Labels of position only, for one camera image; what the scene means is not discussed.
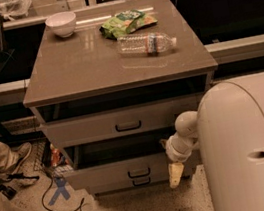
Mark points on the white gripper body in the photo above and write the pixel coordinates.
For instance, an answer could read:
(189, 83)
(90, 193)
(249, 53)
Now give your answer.
(173, 151)

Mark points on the grey drawer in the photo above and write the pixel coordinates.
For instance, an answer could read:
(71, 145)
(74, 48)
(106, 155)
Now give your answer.
(116, 123)
(119, 159)
(118, 186)

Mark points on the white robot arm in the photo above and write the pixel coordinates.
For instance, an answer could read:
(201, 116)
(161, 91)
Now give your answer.
(228, 130)

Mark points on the grey drawer cabinet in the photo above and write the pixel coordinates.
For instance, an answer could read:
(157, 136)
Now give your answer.
(85, 74)

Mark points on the grey bottom drawer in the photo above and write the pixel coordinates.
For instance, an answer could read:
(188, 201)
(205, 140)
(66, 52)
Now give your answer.
(118, 186)

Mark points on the grey top drawer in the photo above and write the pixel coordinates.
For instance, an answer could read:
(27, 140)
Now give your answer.
(116, 123)

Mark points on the clear plastic water bottle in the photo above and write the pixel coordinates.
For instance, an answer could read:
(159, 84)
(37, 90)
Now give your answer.
(146, 43)

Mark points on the blue tape cross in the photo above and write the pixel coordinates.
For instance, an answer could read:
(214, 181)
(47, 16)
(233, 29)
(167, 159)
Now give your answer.
(60, 191)

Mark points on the green snack bag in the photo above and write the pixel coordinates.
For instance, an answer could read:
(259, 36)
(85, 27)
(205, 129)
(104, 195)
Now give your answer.
(125, 23)

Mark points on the grey sneaker upper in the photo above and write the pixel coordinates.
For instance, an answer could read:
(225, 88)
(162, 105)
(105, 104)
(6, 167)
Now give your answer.
(23, 152)

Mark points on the white bowl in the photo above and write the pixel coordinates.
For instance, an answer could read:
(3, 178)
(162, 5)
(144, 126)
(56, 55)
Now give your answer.
(62, 24)

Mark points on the white plastic bag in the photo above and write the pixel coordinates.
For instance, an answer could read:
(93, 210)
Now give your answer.
(14, 9)

